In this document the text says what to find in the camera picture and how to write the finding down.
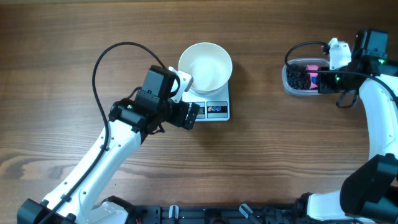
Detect pink scoop blue handle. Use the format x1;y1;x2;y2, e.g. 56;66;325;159
305;65;319;90

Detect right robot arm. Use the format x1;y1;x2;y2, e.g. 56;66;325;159
304;29;397;223

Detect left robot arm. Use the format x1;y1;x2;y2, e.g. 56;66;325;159
17;65;199;223

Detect white digital kitchen scale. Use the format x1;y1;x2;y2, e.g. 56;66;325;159
182;83;230;122

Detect white bowl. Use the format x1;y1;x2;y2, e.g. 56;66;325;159
178;42;233;94

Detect clear plastic container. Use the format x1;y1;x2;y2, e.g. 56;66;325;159
282;58;329;96

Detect black beans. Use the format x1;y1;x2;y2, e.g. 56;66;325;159
286;64;311;90

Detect left black cable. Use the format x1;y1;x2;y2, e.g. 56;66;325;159
39;42;167;224

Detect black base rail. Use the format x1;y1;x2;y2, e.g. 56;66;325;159
93;203;352;224

